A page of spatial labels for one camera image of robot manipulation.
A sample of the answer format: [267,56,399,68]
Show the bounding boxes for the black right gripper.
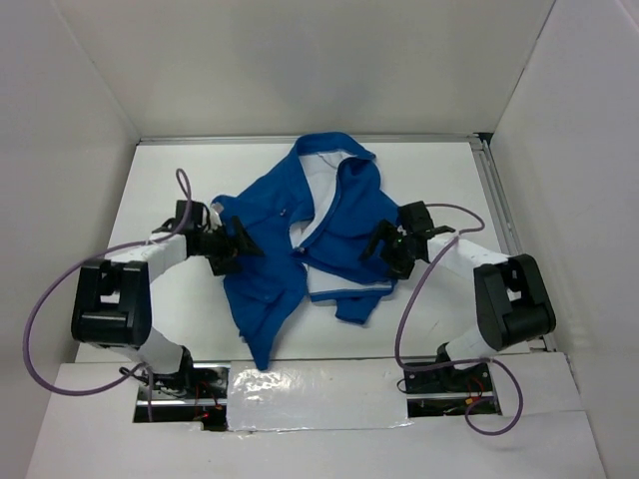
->
[360,219,417,280]

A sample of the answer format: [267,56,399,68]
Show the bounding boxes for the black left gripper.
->
[197,215,263,276]

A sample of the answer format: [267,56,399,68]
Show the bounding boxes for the blue jacket white lining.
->
[212,132,398,370]

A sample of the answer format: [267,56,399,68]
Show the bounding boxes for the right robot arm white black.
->
[359,202,556,391]

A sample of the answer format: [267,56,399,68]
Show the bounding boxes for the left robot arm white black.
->
[71,200,264,398]

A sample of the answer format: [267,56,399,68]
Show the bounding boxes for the white glossy taped sheet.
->
[227,359,411,432]

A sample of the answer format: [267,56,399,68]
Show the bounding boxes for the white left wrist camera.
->
[208,207,223,231]

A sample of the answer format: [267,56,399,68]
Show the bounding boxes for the aluminium frame rail back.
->
[139,134,482,148]

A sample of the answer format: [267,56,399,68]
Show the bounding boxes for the aluminium frame rail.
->
[139,134,482,148]
[471,133,556,350]

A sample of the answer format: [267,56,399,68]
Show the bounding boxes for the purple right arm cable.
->
[393,202,525,436]

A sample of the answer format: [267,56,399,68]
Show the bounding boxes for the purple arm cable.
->
[393,202,525,436]
[22,168,194,420]

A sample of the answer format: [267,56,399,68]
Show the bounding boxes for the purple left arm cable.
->
[22,168,194,420]

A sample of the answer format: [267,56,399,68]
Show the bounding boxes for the aluminium frame rail right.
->
[471,133,556,350]

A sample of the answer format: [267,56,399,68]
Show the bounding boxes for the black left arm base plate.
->
[132,362,230,407]

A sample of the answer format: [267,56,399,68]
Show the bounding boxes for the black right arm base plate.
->
[397,364,493,395]

